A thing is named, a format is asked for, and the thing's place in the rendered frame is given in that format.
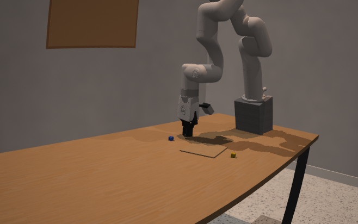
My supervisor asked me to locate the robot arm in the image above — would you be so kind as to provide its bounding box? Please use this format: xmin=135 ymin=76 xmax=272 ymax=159
xmin=181 ymin=0 xmax=272 ymax=103

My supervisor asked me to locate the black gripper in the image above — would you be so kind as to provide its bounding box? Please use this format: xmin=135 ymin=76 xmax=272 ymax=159
xmin=177 ymin=95 xmax=199 ymax=137

